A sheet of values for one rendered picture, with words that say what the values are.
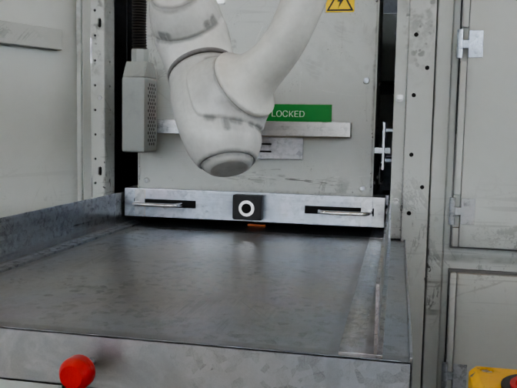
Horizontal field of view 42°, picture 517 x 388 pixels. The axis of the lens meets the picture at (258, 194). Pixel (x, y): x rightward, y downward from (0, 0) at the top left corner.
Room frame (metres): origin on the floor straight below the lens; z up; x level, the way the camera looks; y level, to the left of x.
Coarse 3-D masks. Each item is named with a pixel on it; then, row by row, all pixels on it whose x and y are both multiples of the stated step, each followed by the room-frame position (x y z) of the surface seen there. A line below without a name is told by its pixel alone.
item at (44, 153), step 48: (0, 0) 1.25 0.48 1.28; (48, 0) 1.33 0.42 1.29; (0, 48) 1.25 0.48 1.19; (48, 48) 1.32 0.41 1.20; (0, 96) 1.25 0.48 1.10; (48, 96) 1.33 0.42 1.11; (0, 144) 1.25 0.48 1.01; (48, 144) 1.33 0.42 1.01; (0, 192) 1.25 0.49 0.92; (48, 192) 1.33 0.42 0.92
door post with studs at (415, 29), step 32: (416, 0) 1.24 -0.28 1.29; (416, 32) 1.24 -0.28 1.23; (416, 64) 1.24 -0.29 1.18; (416, 96) 1.24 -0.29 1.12; (416, 128) 1.24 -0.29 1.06; (416, 160) 1.24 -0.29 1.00; (416, 192) 1.24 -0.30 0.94; (416, 224) 1.24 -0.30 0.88; (416, 256) 1.24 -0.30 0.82; (416, 288) 1.24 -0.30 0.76; (416, 320) 1.24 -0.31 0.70; (416, 352) 1.24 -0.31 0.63; (416, 384) 1.24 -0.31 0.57
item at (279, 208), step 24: (168, 192) 1.37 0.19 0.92; (192, 192) 1.36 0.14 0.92; (216, 192) 1.35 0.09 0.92; (240, 192) 1.34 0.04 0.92; (264, 192) 1.33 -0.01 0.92; (168, 216) 1.37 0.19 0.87; (192, 216) 1.36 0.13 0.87; (216, 216) 1.35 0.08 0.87; (264, 216) 1.33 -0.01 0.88; (288, 216) 1.32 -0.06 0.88; (312, 216) 1.31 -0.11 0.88; (336, 216) 1.30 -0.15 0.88; (360, 216) 1.29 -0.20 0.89; (384, 216) 1.28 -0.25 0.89
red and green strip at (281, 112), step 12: (276, 108) 1.34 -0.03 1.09; (288, 108) 1.33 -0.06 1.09; (300, 108) 1.33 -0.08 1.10; (312, 108) 1.32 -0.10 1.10; (324, 108) 1.32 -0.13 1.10; (276, 120) 1.34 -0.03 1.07; (288, 120) 1.33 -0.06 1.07; (300, 120) 1.33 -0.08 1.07; (312, 120) 1.32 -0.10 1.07; (324, 120) 1.32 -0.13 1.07
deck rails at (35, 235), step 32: (0, 224) 0.96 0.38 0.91; (32, 224) 1.05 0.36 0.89; (64, 224) 1.15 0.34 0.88; (96, 224) 1.27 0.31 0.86; (0, 256) 0.96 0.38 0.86; (32, 256) 1.01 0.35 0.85; (384, 256) 0.82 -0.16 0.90; (384, 288) 0.84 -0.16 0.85; (352, 320) 0.69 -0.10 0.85; (384, 320) 0.70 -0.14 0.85; (352, 352) 0.59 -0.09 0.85
